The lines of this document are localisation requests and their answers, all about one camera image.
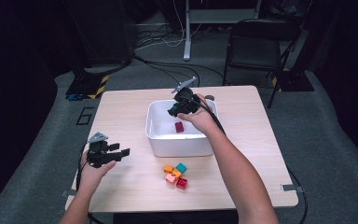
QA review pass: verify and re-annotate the black equipment case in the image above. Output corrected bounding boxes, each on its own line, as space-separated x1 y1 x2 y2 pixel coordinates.
63 0 138 68

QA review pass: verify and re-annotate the dark curtain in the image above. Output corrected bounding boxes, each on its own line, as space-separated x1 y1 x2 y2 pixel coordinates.
310 0 358 166
0 0 59 213

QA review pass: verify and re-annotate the metal table bracket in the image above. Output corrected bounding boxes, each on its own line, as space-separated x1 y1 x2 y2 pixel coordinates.
280 183 304 193
60 189 77 199

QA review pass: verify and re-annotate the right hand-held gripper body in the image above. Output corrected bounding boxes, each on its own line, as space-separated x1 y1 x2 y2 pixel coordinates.
167 76 202 119

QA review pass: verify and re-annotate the hand-held gripper black cable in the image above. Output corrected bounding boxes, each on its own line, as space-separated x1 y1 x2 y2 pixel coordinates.
75 142 104 224
195 97 227 136

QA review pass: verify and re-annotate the black stand base striped edge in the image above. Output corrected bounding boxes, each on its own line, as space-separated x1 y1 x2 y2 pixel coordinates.
65 69 110 101

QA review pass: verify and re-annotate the white desk frame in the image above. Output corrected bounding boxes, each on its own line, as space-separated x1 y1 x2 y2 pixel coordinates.
182 0 262 62

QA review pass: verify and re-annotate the left hand-held gripper black cable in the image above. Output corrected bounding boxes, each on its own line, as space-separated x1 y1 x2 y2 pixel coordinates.
75 142 104 224

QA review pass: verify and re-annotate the person's right hand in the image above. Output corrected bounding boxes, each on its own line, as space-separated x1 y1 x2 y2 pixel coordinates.
176 92 226 138

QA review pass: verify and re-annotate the black cable beside table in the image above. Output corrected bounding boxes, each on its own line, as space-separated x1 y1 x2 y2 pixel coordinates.
287 167 310 224

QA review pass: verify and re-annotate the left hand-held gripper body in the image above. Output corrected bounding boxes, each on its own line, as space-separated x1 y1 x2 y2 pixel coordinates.
86 132 119 170

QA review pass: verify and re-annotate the white floor cable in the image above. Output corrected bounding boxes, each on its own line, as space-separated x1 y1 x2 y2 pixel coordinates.
134 0 188 50

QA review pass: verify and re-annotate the black folding chair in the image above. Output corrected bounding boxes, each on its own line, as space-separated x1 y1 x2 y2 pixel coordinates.
223 18 302 110

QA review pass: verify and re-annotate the black floor cable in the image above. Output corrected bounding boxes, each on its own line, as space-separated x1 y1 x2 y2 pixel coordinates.
148 60 228 87
133 55 201 88

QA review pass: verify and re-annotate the person's left hand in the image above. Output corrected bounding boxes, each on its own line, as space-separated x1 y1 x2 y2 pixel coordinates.
79 150 117 195

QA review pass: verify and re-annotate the red toy brick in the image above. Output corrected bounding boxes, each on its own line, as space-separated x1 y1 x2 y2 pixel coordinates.
175 176 188 190

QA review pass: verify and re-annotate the white plastic bin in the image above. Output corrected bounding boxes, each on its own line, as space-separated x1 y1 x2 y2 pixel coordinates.
145 98 221 158

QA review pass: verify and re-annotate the right hand-held gripper black cable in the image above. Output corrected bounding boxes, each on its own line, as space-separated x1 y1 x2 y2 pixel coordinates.
195 97 227 136

